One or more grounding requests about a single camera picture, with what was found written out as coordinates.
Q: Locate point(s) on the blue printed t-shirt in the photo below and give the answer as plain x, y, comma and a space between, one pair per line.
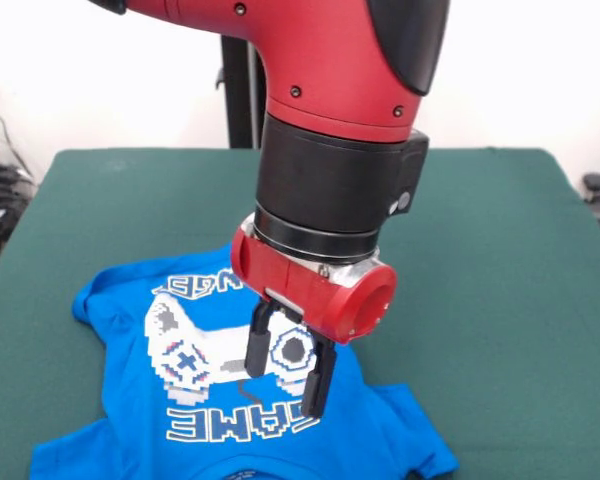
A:
130, 425

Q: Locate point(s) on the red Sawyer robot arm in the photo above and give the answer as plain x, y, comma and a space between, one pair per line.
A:
330, 100

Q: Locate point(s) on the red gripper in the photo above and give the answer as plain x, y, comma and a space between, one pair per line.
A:
330, 300

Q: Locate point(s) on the dark green table cloth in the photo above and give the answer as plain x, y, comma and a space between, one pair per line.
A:
480, 300

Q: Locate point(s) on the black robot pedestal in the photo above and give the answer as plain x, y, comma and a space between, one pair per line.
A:
240, 90

